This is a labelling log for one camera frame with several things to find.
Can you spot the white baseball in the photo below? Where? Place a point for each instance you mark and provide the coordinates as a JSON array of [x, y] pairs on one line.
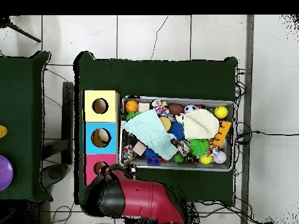
[[220, 157]]

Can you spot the yellow tennis ball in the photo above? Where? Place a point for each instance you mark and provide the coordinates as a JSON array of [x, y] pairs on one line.
[[221, 112]]

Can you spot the cream waffle cloth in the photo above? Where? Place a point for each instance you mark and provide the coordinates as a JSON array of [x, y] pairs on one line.
[[201, 126]]

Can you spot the small orange basketball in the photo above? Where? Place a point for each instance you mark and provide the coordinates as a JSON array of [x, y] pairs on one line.
[[132, 106]]

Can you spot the black metal stand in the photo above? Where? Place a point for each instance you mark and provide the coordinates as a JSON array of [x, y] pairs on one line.
[[68, 105]]

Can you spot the dark grey rounded object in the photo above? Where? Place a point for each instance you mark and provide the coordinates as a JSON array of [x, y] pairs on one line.
[[55, 173]]

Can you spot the light blue waffle cloth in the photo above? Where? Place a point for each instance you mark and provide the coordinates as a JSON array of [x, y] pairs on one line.
[[149, 133]]

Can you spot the small black white soccer ball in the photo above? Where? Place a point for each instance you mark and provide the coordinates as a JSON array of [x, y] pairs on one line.
[[190, 108]]

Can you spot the orange notched foam block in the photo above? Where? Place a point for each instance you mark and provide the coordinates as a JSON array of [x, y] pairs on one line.
[[222, 134]]

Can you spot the black tripod leg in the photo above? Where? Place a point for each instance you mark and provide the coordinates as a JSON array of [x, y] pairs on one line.
[[23, 33]]

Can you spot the shallow clear plastic bin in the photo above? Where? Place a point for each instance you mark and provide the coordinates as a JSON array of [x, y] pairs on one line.
[[210, 166]]

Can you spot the small brown football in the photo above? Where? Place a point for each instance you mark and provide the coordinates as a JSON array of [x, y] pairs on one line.
[[175, 108]]

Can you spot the blue spiky rubber ball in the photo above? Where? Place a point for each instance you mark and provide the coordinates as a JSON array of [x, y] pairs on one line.
[[177, 130]]

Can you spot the green spiky rubber ball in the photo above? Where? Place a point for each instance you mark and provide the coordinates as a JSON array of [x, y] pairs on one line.
[[199, 147]]

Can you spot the dark green tablecloth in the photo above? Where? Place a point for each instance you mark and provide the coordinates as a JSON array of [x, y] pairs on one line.
[[21, 93], [163, 79]]

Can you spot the yellow toy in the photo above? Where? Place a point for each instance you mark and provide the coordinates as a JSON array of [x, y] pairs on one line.
[[2, 131]]

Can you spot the wooden box with three holes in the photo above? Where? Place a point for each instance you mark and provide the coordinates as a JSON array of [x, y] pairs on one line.
[[90, 140]]

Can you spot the purple ball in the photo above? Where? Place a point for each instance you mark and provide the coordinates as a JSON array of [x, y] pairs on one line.
[[4, 172]]

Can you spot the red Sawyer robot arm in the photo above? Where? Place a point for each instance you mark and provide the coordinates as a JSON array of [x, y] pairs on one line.
[[144, 196]]

